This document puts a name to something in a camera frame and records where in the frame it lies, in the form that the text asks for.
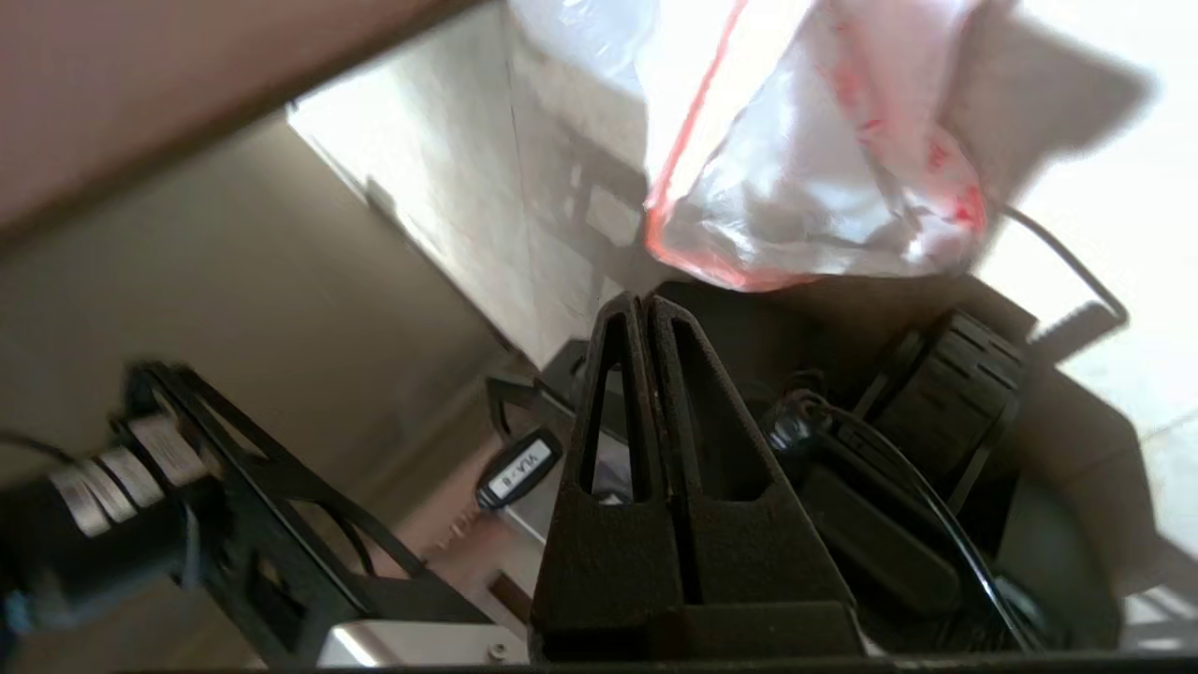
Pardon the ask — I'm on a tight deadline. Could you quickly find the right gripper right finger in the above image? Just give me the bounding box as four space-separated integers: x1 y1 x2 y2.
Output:
648 295 864 656

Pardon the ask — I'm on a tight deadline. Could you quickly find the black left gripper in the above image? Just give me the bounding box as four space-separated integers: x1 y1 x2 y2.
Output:
870 311 1030 488

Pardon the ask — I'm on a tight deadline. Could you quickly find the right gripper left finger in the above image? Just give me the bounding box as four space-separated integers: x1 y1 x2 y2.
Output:
529 292 694 661

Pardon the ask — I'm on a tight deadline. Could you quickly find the new white red plastic bag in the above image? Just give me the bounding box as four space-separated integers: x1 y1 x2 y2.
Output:
562 0 994 294

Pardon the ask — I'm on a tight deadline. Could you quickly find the black tag with white label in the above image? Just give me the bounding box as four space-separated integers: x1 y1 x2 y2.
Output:
475 428 564 512

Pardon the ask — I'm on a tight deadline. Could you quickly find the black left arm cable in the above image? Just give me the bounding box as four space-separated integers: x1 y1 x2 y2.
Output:
997 204 1130 366

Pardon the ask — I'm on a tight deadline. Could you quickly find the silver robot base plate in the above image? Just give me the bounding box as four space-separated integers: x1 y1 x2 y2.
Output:
318 613 531 668

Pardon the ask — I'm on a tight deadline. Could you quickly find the black robot torso frame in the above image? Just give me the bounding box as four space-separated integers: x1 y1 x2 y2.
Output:
0 360 493 667

